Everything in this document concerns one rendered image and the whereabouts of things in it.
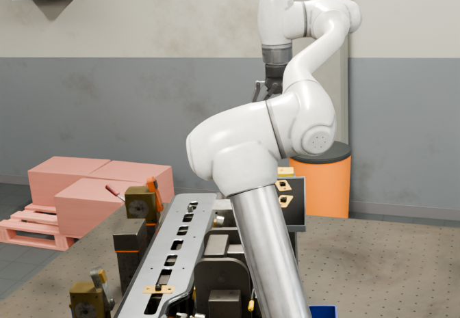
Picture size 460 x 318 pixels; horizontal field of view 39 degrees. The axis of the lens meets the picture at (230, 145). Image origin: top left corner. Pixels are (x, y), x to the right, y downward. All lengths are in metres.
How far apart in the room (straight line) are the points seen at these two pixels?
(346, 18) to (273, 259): 0.78
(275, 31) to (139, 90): 3.18
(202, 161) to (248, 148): 0.10
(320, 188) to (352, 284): 1.60
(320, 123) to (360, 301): 1.11
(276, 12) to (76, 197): 2.66
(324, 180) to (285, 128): 2.60
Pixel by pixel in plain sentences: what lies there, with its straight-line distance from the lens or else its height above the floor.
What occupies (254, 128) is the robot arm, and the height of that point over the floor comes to 1.53.
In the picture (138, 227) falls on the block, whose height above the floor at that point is 1.03.
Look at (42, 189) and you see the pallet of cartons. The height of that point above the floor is 0.26.
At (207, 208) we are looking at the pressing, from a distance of 2.30.
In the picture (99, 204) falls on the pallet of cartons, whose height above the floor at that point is 0.37.
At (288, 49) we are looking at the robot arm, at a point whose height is 1.59.
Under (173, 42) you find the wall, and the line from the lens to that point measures 4.75.
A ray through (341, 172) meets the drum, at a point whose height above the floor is 0.52.
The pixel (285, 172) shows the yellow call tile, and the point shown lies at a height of 1.16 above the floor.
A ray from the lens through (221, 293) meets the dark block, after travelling 1.54.
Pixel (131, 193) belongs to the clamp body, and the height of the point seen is 1.06.
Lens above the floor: 1.90
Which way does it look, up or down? 18 degrees down
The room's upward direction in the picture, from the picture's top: 4 degrees counter-clockwise
